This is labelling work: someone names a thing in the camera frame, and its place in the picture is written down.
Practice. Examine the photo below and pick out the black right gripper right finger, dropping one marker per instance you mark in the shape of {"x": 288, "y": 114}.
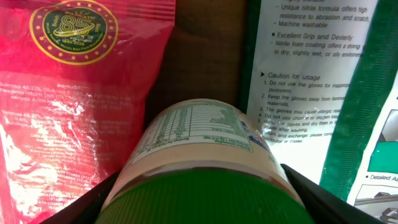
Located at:
{"x": 324, "y": 207}

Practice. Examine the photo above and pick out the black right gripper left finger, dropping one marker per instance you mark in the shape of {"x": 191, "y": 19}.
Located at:
{"x": 85, "y": 209}

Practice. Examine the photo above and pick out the green lid jar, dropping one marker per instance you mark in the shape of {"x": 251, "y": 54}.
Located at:
{"x": 202, "y": 161}

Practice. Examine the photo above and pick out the green white 3M package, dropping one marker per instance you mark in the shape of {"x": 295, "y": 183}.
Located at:
{"x": 320, "y": 83}

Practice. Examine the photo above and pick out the red snack bag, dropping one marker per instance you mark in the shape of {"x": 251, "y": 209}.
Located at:
{"x": 75, "y": 75}

